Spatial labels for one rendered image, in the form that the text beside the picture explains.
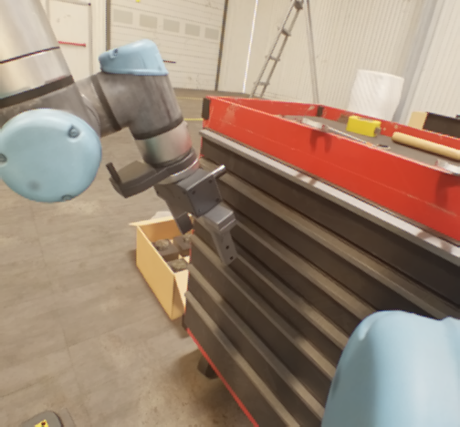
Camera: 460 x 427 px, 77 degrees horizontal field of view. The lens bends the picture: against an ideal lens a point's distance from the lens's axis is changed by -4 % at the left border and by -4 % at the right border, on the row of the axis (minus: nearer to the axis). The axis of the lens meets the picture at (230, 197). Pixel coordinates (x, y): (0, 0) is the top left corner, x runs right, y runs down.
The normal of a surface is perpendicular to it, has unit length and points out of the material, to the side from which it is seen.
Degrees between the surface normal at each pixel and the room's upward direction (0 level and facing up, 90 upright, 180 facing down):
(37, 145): 90
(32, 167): 90
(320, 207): 90
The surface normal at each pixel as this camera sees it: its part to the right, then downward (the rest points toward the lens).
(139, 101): 0.33, 0.56
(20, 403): 0.14, -0.90
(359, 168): -0.80, 0.15
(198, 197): 0.62, 0.28
